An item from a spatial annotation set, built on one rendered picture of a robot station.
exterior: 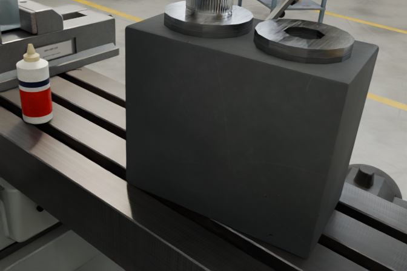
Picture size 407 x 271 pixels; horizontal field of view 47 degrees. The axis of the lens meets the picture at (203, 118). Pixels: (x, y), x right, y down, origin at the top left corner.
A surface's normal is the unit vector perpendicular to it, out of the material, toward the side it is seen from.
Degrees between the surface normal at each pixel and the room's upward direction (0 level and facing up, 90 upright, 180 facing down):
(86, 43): 90
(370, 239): 0
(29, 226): 90
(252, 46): 0
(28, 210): 90
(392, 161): 0
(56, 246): 90
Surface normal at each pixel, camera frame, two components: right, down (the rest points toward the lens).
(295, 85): -0.49, 0.38
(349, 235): 0.07, -0.88
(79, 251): 0.78, 0.34
